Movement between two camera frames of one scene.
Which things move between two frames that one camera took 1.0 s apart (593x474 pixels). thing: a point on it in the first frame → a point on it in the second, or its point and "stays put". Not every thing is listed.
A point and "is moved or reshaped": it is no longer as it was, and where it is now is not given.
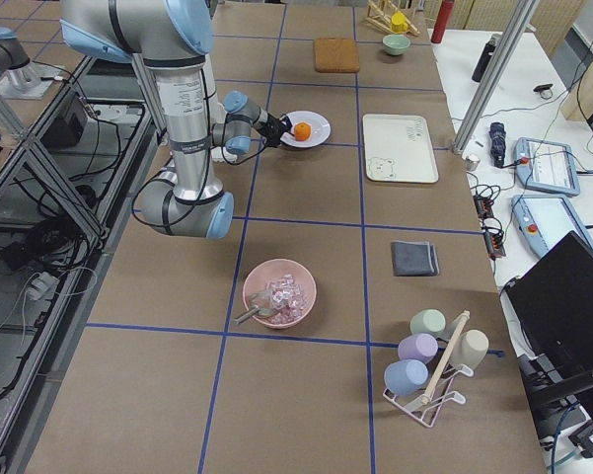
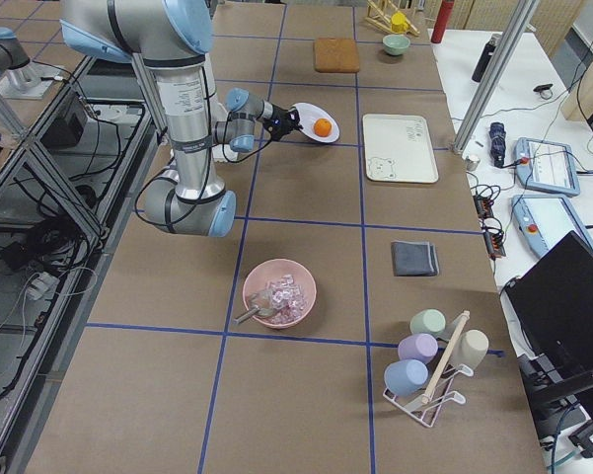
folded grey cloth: x=414 y=259 stays put
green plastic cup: x=427 y=321 stays put
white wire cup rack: x=425 y=403 stays put
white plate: x=319 y=124 is moved or reshaped
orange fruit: x=302 y=131 → x=322 y=127
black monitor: x=562 y=305 stays put
